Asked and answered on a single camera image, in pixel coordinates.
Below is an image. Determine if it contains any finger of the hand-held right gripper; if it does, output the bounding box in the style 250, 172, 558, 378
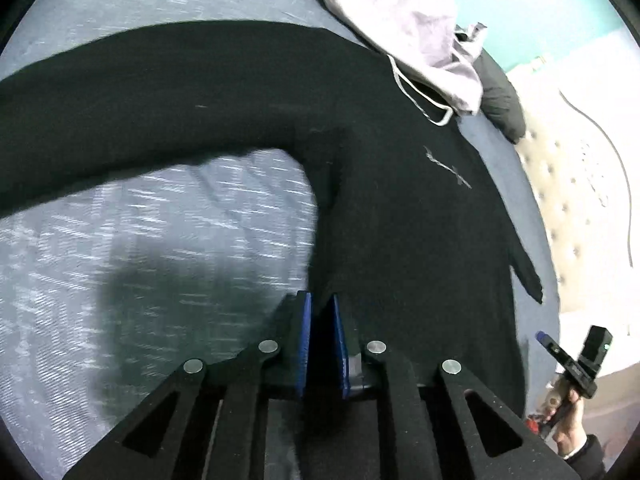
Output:
534, 330, 574, 369

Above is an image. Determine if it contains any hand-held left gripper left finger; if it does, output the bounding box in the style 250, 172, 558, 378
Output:
62, 290, 312, 480

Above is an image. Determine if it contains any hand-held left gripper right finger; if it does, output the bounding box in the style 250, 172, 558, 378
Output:
331, 294, 579, 480

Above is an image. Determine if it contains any black sweater with white trim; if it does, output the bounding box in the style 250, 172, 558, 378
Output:
0, 22, 544, 411

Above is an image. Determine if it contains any person's right forearm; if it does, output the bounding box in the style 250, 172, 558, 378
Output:
562, 435, 608, 480

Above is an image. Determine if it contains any person's right hand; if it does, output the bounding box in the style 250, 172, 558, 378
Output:
542, 377, 588, 458

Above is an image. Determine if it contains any cream tufted headboard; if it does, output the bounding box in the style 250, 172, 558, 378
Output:
505, 30, 640, 376

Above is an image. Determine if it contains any dark grey rolled duvet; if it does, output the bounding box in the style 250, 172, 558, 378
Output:
472, 22, 527, 145

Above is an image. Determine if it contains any light grey garment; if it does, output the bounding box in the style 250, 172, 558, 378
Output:
280, 0, 488, 126

